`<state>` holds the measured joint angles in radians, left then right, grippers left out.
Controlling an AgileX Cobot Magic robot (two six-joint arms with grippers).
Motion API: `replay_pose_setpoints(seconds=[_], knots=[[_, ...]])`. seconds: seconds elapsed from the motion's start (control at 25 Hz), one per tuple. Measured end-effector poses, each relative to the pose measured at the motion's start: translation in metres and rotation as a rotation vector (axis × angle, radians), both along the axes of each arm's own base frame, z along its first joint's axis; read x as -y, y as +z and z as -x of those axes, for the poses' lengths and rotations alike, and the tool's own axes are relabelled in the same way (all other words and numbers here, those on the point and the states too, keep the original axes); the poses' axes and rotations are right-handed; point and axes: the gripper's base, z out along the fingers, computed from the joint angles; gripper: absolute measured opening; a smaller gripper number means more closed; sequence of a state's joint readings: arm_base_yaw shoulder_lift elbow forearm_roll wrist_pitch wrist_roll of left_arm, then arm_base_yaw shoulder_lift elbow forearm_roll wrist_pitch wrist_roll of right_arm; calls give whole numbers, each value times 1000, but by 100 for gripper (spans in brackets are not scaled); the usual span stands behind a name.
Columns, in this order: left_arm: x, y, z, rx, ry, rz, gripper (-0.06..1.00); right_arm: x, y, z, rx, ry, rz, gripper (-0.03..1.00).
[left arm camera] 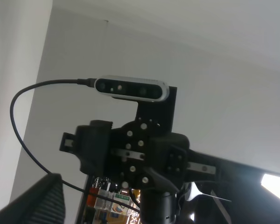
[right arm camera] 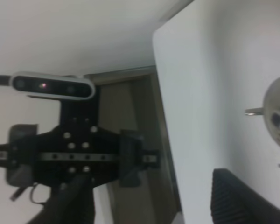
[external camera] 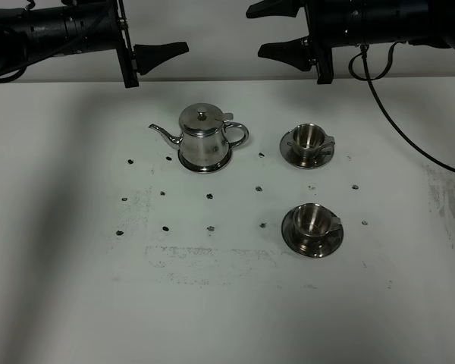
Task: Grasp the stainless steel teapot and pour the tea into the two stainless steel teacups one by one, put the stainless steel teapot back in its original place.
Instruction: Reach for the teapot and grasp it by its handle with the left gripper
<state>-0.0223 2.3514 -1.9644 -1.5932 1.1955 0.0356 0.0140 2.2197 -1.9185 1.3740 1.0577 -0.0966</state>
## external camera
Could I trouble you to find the far steel saucer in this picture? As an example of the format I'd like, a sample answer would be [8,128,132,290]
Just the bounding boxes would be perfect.
[280,124,335,169]

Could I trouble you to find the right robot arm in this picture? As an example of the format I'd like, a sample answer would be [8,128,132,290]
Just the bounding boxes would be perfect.
[246,0,455,84]

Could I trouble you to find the stainless steel teapot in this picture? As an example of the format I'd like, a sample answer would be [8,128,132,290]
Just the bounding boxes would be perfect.
[149,103,249,174]

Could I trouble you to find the near steel teacup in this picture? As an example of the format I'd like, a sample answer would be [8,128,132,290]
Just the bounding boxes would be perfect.
[292,203,342,238]

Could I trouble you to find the teapot steel saucer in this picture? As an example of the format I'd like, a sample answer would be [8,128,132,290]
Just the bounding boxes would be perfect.
[177,149,232,174]

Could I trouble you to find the far steel teacup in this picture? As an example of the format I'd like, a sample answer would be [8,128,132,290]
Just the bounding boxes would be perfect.
[291,124,335,158]

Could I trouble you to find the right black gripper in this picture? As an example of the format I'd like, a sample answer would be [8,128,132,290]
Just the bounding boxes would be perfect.
[246,0,349,85]

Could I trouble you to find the steel teacup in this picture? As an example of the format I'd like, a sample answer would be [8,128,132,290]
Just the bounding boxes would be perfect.
[291,124,335,158]
[292,203,342,238]

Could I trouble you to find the near steel saucer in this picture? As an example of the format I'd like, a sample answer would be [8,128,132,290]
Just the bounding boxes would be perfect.
[281,203,344,259]

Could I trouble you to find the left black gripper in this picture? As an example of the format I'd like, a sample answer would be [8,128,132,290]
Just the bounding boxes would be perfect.
[116,0,189,89]

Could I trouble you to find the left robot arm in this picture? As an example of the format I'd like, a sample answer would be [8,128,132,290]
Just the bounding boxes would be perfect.
[0,1,189,88]

